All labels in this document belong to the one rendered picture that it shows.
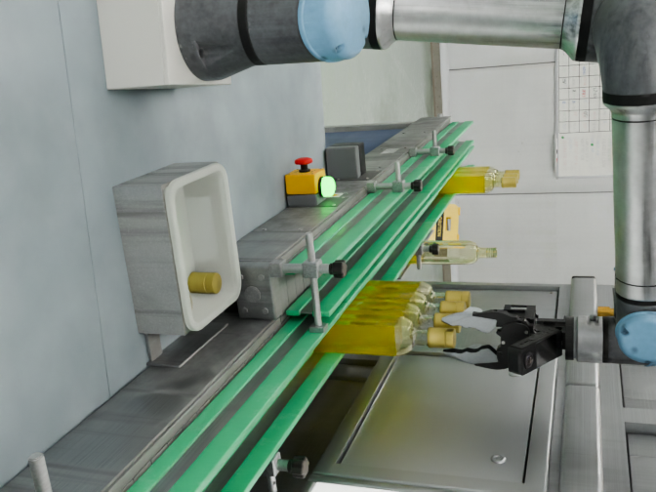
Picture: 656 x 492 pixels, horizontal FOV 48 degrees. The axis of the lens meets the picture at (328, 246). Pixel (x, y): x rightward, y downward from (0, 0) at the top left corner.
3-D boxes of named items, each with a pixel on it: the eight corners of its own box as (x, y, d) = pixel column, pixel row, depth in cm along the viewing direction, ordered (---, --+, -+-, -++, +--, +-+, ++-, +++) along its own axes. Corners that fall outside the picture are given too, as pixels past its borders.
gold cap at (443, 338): (428, 350, 124) (453, 352, 123) (426, 332, 123) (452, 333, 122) (431, 342, 127) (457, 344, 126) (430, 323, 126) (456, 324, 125)
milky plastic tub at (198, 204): (140, 335, 107) (192, 338, 105) (113, 185, 101) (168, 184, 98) (197, 293, 123) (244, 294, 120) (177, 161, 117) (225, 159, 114)
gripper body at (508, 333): (502, 343, 129) (574, 347, 125) (496, 364, 121) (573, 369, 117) (500, 302, 127) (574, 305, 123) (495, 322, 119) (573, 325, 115)
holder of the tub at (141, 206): (144, 366, 109) (190, 370, 107) (111, 186, 102) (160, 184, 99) (199, 322, 125) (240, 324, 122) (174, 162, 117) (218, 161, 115)
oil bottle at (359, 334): (295, 351, 131) (412, 358, 124) (292, 323, 130) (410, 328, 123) (306, 339, 136) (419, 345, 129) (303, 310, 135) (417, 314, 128)
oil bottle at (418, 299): (316, 325, 142) (426, 329, 135) (313, 298, 140) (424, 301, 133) (326, 313, 147) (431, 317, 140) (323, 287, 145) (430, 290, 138)
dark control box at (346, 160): (326, 180, 185) (357, 179, 182) (322, 148, 183) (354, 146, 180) (336, 173, 192) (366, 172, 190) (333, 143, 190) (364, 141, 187)
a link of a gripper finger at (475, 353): (452, 354, 131) (503, 347, 127) (446, 369, 125) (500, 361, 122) (447, 339, 130) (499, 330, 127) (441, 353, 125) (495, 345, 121)
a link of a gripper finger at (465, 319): (445, 309, 129) (498, 323, 126) (439, 323, 123) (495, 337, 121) (449, 294, 127) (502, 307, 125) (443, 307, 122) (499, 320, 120)
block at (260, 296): (236, 320, 124) (274, 322, 121) (229, 267, 121) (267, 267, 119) (245, 312, 127) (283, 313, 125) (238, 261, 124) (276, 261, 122)
